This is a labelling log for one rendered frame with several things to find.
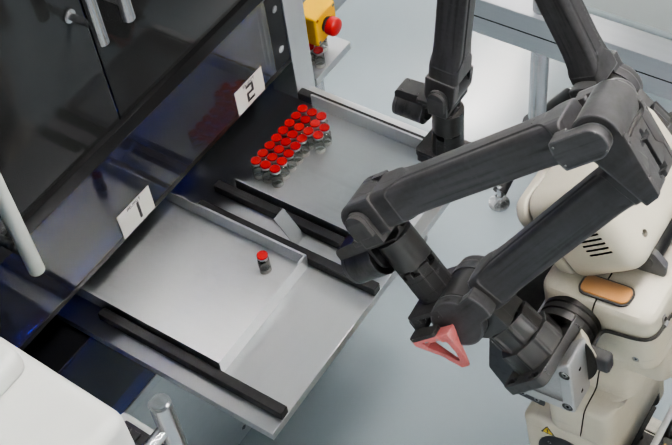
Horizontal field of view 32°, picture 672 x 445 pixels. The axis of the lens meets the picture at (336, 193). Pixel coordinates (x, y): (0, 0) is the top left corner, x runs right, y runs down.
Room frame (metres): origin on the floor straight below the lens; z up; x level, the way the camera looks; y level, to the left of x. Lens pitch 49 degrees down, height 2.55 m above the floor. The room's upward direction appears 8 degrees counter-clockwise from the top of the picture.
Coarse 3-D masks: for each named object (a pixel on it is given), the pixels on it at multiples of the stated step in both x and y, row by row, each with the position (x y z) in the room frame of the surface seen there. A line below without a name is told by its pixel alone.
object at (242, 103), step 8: (256, 72) 1.63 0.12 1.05; (248, 80) 1.61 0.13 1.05; (256, 80) 1.62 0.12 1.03; (240, 88) 1.59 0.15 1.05; (248, 88) 1.60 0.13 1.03; (256, 88) 1.62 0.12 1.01; (264, 88) 1.64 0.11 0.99; (240, 96) 1.58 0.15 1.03; (256, 96) 1.62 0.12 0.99; (240, 104) 1.58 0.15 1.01; (248, 104) 1.60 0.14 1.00; (240, 112) 1.58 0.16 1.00
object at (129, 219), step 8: (144, 192) 1.37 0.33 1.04; (136, 200) 1.35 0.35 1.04; (144, 200) 1.36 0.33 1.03; (152, 200) 1.38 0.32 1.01; (128, 208) 1.33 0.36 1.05; (136, 208) 1.35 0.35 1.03; (144, 208) 1.36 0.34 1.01; (152, 208) 1.37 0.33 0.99; (120, 216) 1.32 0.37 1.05; (128, 216) 1.33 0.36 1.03; (136, 216) 1.34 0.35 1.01; (144, 216) 1.36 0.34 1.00; (120, 224) 1.31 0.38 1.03; (128, 224) 1.33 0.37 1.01; (136, 224) 1.34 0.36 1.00; (128, 232) 1.32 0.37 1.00
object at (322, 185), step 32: (352, 128) 1.60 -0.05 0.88; (384, 128) 1.57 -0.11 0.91; (320, 160) 1.53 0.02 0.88; (352, 160) 1.52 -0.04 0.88; (384, 160) 1.51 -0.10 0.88; (416, 160) 1.49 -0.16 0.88; (256, 192) 1.45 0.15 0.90; (288, 192) 1.46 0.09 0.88; (320, 192) 1.45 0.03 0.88; (352, 192) 1.44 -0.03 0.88; (320, 224) 1.36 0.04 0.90
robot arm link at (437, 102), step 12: (408, 84) 1.47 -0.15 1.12; (420, 84) 1.46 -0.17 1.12; (396, 96) 1.46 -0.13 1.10; (408, 96) 1.44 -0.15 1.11; (420, 96) 1.43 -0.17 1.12; (432, 96) 1.38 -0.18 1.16; (444, 96) 1.38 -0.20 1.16; (396, 108) 1.45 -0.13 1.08; (408, 108) 1.43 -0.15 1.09; (420, 108) 1.42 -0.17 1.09; (432, 108) 1.38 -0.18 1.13; (444, 108) 1.37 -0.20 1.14; (420, 120) 1.42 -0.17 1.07
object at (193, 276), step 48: (144, 240) 1.40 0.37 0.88; (192, 240) 1.38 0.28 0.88; (240, 240) 1.36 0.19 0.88; (96, 288) 1.30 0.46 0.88; (144, 288) 1.28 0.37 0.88; (192, 288) 1.27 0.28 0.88; (240, 288) 1.25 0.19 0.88; (288, 288) 1.23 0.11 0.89; (192, 336) 1.16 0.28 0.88; (240, 336) 1.13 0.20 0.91
